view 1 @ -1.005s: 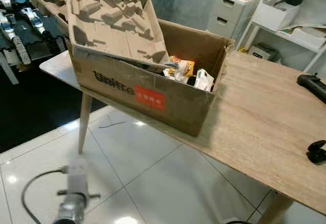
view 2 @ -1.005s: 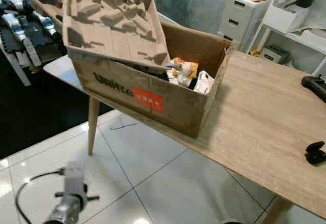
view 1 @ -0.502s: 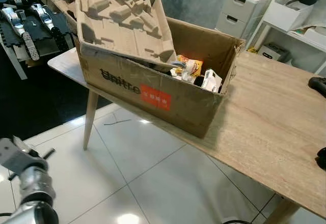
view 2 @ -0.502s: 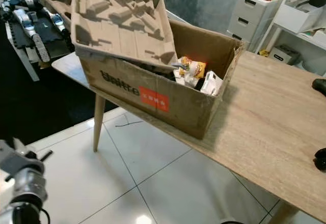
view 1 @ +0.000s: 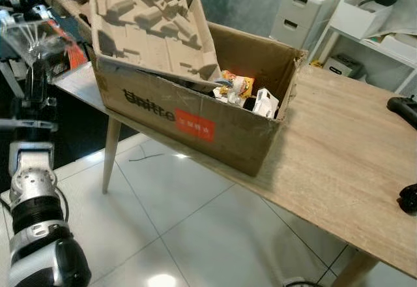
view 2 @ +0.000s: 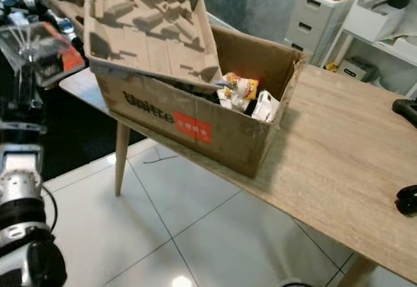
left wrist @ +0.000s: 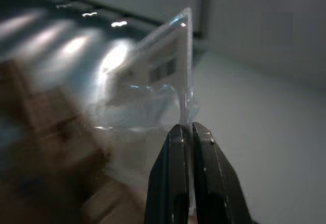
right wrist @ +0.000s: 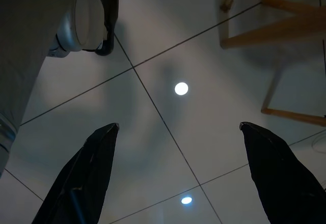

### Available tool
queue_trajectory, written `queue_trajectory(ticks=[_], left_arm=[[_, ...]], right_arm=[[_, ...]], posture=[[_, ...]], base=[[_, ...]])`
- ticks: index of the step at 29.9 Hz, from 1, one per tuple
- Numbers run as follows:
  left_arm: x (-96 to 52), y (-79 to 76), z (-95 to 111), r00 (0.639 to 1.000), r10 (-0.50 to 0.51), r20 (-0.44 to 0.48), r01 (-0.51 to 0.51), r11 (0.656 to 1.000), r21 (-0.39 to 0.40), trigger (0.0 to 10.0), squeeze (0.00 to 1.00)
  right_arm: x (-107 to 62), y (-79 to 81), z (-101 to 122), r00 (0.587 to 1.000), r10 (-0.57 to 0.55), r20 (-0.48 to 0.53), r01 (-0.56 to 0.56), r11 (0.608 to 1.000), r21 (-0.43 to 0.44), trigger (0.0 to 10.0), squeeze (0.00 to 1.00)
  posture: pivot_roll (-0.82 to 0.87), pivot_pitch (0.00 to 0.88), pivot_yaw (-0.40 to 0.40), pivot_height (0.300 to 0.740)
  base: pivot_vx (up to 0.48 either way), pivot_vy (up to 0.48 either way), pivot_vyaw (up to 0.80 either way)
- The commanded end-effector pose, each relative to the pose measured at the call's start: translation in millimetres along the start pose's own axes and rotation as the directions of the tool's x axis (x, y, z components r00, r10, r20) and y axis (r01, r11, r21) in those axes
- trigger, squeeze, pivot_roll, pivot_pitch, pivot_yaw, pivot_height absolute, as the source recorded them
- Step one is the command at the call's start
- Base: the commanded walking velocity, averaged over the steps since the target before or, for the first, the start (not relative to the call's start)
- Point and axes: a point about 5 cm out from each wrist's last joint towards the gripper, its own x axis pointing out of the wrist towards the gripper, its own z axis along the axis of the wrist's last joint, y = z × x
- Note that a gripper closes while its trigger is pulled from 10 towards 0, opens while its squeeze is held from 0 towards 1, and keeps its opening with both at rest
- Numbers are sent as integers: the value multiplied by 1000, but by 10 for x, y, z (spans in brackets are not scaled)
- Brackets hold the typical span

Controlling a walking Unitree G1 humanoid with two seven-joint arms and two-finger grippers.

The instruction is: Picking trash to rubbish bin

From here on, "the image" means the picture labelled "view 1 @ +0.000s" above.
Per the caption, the stack of papers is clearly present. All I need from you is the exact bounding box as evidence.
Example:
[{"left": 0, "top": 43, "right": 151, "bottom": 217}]
[{"left": 365, "top": 33, "right": 417, "bottom": 50}]

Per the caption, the yellow orange snack packet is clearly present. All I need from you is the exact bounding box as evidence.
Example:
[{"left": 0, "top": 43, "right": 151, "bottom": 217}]
[{"left": 215, "top": 70, "right": 255, "bottom": 102}]

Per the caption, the white shelf unit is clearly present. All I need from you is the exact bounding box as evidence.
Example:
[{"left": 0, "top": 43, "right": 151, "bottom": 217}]
[{"left": 306, "top": 0, "right": 417, "bottom": 95}]

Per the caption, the white drawer cabinet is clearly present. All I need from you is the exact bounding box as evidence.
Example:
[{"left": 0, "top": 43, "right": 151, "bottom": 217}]
[{"left": 269, "top": 0, "right": 336, "bottom": 53}]

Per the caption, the white storage box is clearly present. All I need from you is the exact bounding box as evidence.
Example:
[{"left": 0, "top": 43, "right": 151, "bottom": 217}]
[{"left": 329, "top": 0, "right": 398, "bottom": 40}]

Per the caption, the black round device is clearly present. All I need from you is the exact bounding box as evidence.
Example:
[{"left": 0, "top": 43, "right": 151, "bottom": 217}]
[{"left": 397, "top": 184, "right": 417, "bottom": 215}]

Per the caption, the black equipment pile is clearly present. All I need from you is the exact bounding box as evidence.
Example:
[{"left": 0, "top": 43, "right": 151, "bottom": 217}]
[{"left": 0, "top": 0, "right": 50, "bottom": 27}]

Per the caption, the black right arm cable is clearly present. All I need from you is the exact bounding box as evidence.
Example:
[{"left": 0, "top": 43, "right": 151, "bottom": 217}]
[{"left": 283, "top": 277, "right": 321, "bottom": 287}]

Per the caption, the cardboard box red label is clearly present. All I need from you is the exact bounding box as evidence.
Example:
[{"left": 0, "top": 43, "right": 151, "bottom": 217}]
[{"left": 93, "top": 21, "right": 308, "bottom": 178}]

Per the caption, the light wood table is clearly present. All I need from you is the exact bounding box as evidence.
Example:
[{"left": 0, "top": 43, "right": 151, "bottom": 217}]
[{"left": 52, "top": 62, "right": 417, "bottom": 287}]

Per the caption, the small white appliance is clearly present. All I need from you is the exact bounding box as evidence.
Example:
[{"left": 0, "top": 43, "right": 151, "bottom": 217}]
[{"left": 324, "top": 53, "right": 366, "bottom": 79}]

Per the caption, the black controller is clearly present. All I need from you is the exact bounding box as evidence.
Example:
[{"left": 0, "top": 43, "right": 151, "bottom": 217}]
[{"left": 386, "top": 96, "right": 417, "bottom": 128}]

